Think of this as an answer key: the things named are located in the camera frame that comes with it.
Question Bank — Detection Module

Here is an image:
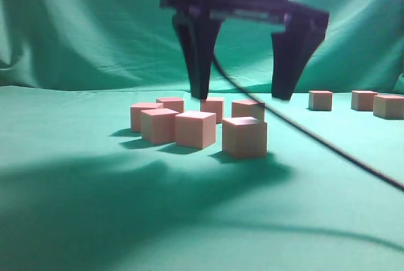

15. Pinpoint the edge pink cube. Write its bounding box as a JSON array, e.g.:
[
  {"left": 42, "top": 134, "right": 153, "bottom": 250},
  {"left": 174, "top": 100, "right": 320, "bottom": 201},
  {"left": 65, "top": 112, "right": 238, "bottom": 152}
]
[{"left": 231, "top": 100, "right": 265, "bottom": 121}]

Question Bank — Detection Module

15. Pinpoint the green cloth backdrop and cover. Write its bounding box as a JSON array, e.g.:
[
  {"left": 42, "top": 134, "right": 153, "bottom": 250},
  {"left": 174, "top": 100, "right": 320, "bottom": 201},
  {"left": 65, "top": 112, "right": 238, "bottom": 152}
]
[{"left": 1, "top": 0, "right": 403, "bottom": 270}]

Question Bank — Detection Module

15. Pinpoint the column pink cube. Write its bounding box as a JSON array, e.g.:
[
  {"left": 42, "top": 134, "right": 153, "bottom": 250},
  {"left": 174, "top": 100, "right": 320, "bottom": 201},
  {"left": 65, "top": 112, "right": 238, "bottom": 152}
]
[
  {"left": 351, "top": 90, "right": 378, "bottom": 111},
  {"left": 373, "top": 95, "right": 403, "bottom": 119},
  {"left": 141, "top": 108, "right": 179, "bottom": 145},
  {"left": 156, "top": 97, "right": 185, "bottom": 113},
  {"left": 222, "top": 116, "right": 268, "bottom": 159},
  {"left": 309, "top": 90, "right": 333, "bottom": 111},
  {"left": 130, "top": 102, "right": 163, "bottom": 132}
]

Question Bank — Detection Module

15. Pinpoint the black cable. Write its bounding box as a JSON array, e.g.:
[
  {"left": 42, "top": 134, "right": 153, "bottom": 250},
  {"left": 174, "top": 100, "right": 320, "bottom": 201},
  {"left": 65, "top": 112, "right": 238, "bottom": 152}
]
[{"left": 208, "top": 52, "right": 404, "bottom": 193}]

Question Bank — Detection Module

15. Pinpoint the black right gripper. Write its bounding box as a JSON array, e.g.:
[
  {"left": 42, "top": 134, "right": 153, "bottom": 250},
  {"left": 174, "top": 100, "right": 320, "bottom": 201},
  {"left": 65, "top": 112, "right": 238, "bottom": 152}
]
[{"left": 160, "top": 0, "right": 329, "bottom": 100}]

